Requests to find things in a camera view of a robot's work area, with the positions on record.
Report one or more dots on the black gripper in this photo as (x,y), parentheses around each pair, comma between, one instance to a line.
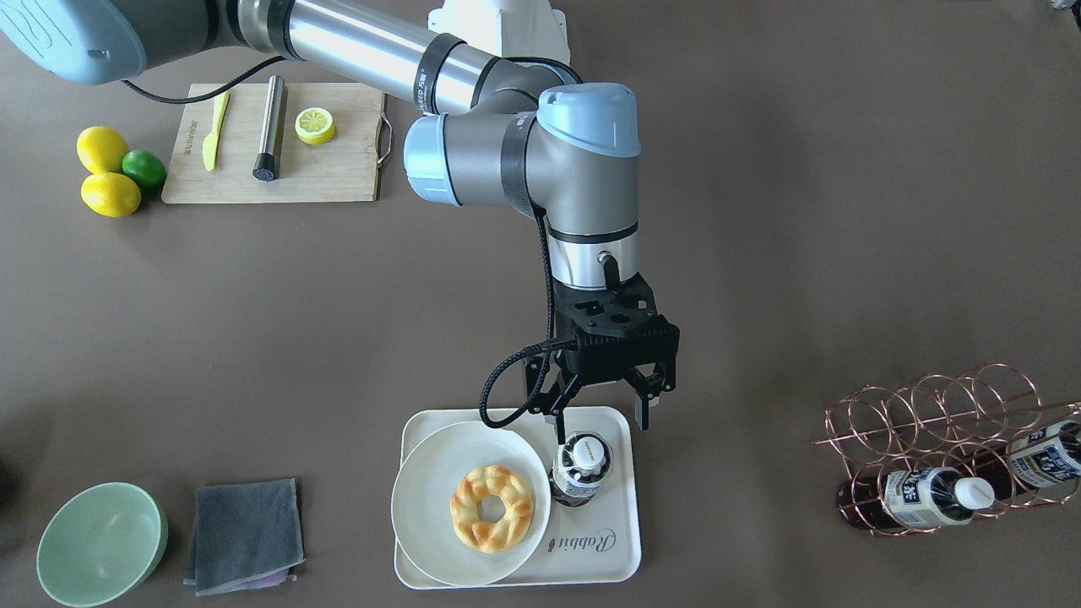
(649,382)

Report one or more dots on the tea bottle rack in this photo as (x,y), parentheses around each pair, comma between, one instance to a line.
(579,467)
(926,498)
(1045,458)

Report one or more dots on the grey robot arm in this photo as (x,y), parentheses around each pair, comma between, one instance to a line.
(523,132)

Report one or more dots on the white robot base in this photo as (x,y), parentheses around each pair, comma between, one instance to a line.
(506,28)

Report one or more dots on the tea bottle front rack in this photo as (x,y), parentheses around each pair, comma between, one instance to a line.
(926,498)

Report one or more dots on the white round plate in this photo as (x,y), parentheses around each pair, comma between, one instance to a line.
(419,502)

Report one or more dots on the wooden cutting board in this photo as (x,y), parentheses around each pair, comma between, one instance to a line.
(344,170)

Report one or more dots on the grey folded cloth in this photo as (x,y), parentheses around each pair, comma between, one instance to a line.
(245,536)

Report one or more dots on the half lemon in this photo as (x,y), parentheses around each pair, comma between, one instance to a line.
(315,125)

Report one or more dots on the steel muddler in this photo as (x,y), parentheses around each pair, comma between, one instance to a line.
(267,164)

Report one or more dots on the yellow plastic knife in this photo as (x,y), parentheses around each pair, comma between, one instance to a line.
(210,145)

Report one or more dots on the green lime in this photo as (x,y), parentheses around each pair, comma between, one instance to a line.
(146,169)

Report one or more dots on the green bowl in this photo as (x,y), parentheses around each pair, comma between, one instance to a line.
(101,544)

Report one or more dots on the whole lemon near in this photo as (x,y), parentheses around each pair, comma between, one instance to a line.
(111,194)

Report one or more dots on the whole lemon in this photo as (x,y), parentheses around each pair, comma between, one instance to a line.
(101,149)
(111,194)

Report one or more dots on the whole lemon far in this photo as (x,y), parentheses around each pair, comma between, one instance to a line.
(101,149)

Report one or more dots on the copper wire bottle rack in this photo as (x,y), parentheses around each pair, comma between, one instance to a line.
(944,421)

